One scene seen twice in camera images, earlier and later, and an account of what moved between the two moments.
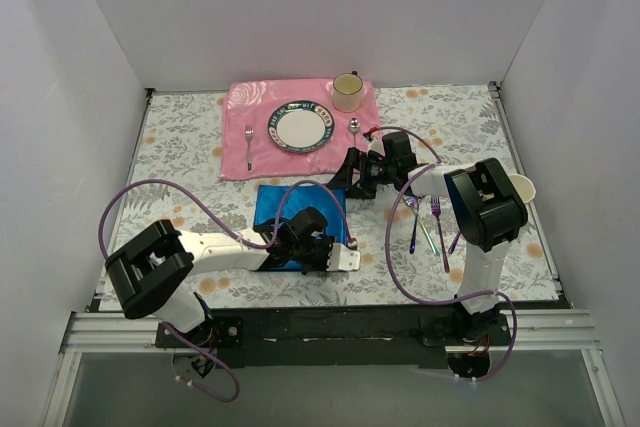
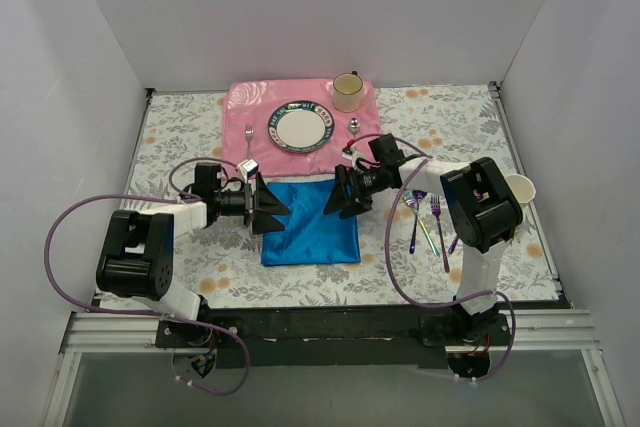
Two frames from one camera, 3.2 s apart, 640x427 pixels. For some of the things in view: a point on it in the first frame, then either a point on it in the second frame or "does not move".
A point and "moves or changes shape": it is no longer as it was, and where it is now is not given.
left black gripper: (320, 253) → (253, 205)
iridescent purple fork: (436, 210) does not move
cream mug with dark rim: (347, 89) does not move
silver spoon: (354, 127) does not move
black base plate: (336, 336) does not move
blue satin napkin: (288, 201) moves or changes shape
